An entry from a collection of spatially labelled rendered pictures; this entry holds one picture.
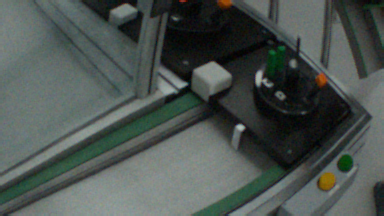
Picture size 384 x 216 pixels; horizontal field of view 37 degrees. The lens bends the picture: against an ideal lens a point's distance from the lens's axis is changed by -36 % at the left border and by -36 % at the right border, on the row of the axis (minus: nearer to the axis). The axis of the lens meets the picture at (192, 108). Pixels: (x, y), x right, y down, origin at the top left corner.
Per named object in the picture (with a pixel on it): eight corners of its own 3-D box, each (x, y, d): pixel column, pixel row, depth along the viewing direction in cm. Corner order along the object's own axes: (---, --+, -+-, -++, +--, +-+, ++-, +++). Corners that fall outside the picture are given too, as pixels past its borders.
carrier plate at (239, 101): (350, 114, 135) (352, 106, 134) (286, 171, 122) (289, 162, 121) (281, 46, 148) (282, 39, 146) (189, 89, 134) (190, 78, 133)
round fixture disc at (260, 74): (329, 102, 134) (330, 95, 132) (290, 134, 126) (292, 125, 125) (285, 60, 141) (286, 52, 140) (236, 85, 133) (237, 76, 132)
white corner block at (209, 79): (230, 94, 135) (233, 75, 132) (209, 106, 132) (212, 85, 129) (210, 78, 137) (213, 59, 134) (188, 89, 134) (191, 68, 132)
